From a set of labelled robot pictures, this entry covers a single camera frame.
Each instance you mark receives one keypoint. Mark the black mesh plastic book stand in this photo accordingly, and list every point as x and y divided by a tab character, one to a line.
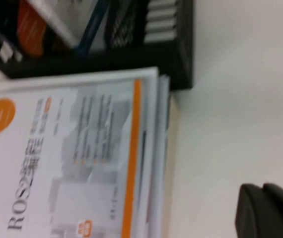
131	62

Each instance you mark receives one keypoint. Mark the white car suspension book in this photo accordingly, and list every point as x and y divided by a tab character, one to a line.
57	22

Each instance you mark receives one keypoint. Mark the white orange ROS2 book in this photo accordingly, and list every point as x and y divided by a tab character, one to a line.
57	148

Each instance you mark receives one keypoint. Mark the magazine with man in suit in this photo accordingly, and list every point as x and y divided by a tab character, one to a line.
152	148

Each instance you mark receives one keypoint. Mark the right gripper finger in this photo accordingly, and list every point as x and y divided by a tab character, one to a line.
268	213

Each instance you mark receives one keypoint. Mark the dark blue mobile robot book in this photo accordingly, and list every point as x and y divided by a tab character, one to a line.
29	29

